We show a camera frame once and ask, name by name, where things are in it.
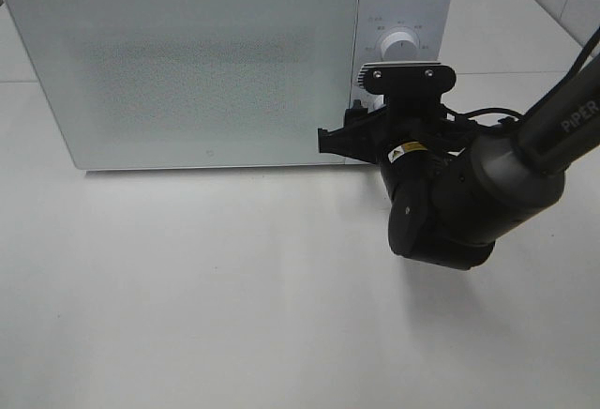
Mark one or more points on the upper white power knob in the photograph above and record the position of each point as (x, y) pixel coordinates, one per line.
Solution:
(399, 45)

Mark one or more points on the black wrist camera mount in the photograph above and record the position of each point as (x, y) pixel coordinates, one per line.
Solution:
(410, 88)

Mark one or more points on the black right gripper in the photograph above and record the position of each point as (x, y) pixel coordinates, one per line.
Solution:
(407, 169)

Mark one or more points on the white timer knob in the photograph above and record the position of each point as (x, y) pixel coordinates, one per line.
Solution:
(378, 102)

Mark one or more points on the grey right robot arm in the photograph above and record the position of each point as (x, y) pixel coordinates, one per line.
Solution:
(457, 186)

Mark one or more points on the white microwave oven body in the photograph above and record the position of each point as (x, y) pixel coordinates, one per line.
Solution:
(403, 5)

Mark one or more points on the white microwave door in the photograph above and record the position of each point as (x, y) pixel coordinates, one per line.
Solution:
(166, 84)

